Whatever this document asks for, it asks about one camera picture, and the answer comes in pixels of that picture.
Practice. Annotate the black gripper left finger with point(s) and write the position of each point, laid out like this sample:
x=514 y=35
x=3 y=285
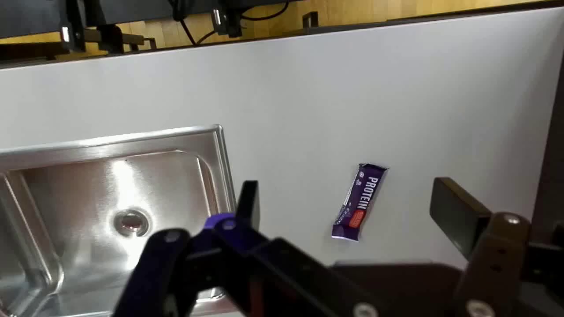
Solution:
x=283 y=275

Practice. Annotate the purple chocolate bar wrapper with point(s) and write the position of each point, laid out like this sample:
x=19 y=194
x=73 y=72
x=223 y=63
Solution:
x=361 y=202

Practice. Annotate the round metal sink drain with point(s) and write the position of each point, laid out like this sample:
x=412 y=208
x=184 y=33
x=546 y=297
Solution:
x=132 y=222

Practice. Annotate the stainless steel sink basin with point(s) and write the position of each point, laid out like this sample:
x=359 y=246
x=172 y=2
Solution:
x=72 y=187

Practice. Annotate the dark metal furniture frame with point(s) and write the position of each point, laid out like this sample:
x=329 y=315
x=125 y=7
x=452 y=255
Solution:
x=36 y=17

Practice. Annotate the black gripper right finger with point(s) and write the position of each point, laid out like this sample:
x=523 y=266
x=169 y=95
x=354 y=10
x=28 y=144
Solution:
x=495 y=264

